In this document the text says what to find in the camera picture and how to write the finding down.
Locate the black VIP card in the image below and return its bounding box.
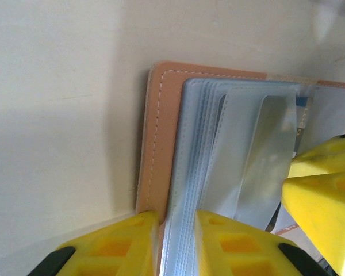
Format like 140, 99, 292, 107
293, 105, 311, 158

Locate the tan leather card holder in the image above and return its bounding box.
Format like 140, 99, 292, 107
135, 59, 345, 236

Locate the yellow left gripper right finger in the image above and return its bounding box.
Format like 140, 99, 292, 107
195, 209, 331, 276

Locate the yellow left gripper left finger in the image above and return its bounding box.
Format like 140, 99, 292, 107
31, 210, 160, 276

